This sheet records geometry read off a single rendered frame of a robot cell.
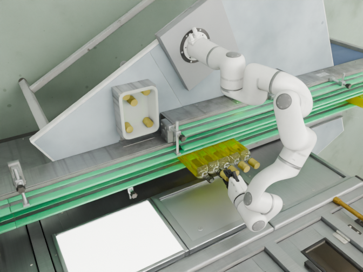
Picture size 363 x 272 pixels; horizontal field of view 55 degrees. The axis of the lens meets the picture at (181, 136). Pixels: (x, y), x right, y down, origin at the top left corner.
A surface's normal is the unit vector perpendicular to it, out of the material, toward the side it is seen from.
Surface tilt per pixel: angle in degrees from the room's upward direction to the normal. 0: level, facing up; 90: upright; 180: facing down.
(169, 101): 0
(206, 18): 3
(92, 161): 90
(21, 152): 90
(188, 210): 90
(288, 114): 72
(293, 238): 90
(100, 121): 0
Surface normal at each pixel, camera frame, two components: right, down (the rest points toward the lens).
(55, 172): 0.00, -0.85
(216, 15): 0.52, 0.49
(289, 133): -0.59, -0.02
